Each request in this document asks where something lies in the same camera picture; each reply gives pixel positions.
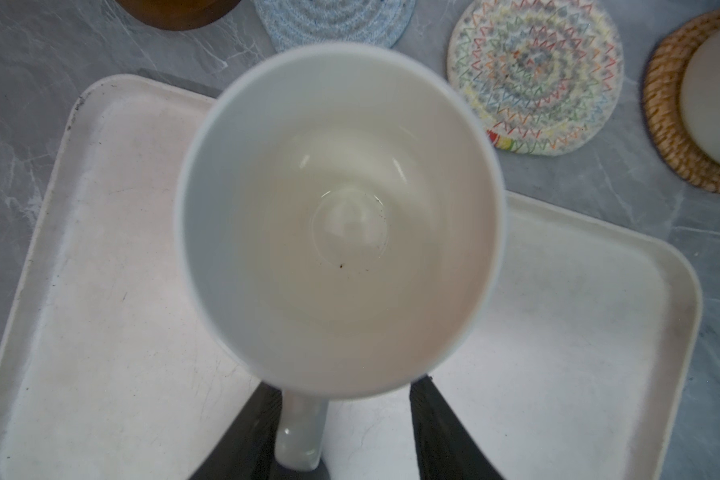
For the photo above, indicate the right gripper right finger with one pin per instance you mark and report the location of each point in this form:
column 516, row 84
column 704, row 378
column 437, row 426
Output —
column 444, row 448

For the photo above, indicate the glossy brown round coaster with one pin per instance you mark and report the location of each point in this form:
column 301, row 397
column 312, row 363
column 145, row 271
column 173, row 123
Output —
column 178, row 15

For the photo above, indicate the white woven rope coaster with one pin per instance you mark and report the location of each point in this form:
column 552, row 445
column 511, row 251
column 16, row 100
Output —
column 542, row 76

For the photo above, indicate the tan rattan woven coaster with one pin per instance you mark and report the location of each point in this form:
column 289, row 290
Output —
column 661, row 102

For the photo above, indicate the red inside white mug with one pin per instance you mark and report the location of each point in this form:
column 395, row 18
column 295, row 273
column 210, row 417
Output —
column 700, row 97

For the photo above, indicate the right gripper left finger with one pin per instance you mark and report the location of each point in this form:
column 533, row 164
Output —
column 246, row 450

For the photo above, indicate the cream serving tray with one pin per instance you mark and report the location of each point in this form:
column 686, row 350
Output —
column 573, row 371

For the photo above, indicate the blue grey woven coaster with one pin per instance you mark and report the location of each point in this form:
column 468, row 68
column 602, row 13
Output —
column 295, row 23

